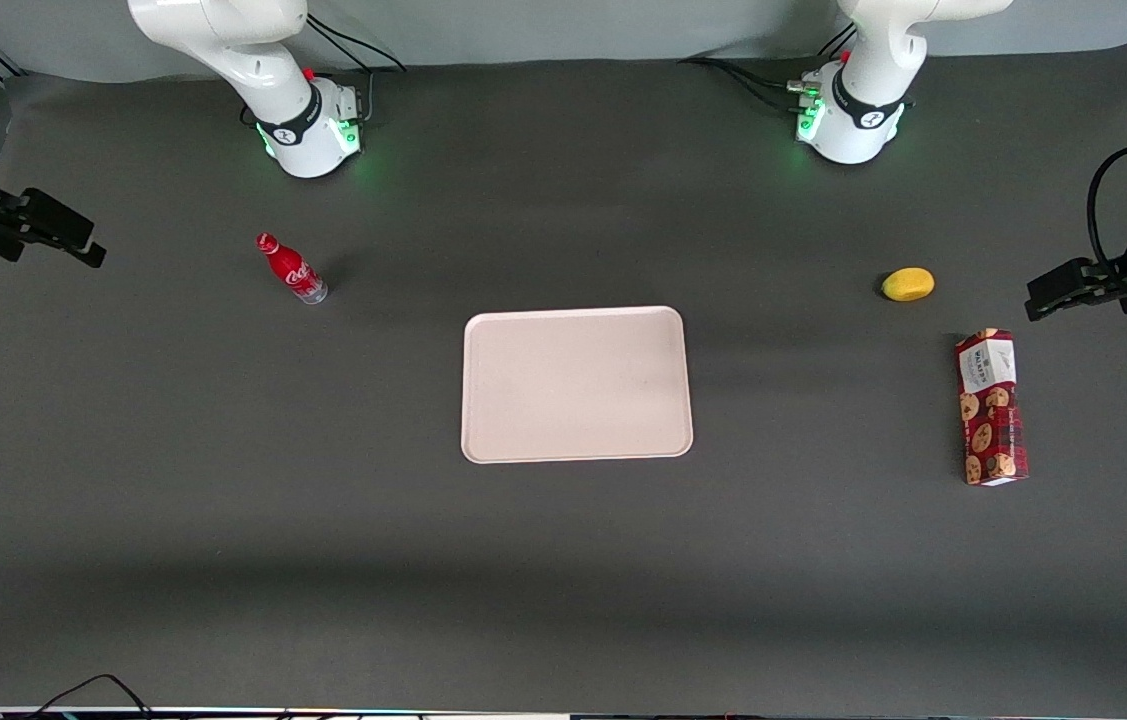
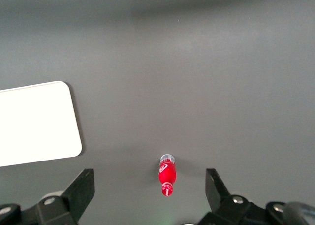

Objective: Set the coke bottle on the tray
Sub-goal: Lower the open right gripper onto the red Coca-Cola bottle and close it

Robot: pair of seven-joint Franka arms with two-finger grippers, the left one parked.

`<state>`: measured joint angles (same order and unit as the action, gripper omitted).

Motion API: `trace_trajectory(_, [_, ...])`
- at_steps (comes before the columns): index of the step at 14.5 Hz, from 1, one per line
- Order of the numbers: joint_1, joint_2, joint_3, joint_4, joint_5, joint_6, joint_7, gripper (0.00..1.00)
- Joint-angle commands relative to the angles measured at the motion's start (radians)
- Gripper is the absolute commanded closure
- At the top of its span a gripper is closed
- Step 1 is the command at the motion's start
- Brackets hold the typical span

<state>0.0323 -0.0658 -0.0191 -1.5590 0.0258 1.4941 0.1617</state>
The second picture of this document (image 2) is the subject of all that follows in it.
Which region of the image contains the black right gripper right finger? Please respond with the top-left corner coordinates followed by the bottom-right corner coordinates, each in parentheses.
top-left (198, 168), bottom-right (315, 225)

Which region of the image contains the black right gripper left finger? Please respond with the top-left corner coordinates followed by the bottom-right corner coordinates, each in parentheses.
top-left (0, 168), bottom-right (95, 225)

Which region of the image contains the red coke bottle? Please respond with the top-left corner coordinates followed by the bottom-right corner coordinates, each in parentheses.
top-left (158, 154), bottom-right (177, 197)

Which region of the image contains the white rectangular tray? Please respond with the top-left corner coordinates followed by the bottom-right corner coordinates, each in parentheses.
top-left (0, 80), bottom-right (83, 167)

